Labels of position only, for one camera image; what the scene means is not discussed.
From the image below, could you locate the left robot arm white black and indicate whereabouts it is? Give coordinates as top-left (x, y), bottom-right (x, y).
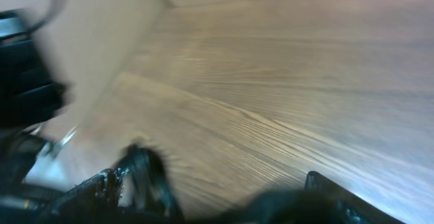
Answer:
top-left (1, 10), bottom-right (66, 192)

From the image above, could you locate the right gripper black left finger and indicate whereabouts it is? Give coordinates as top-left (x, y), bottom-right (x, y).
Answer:
top-left (37, 169), bottom-right (122, 223)

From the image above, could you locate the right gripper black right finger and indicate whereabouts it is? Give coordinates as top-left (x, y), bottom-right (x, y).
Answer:
top-left (304, 171), bottom-right (403, 224)

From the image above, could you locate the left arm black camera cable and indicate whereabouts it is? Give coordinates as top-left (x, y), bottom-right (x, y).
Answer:
top-left (0, 0), bottom-right (68, 41)

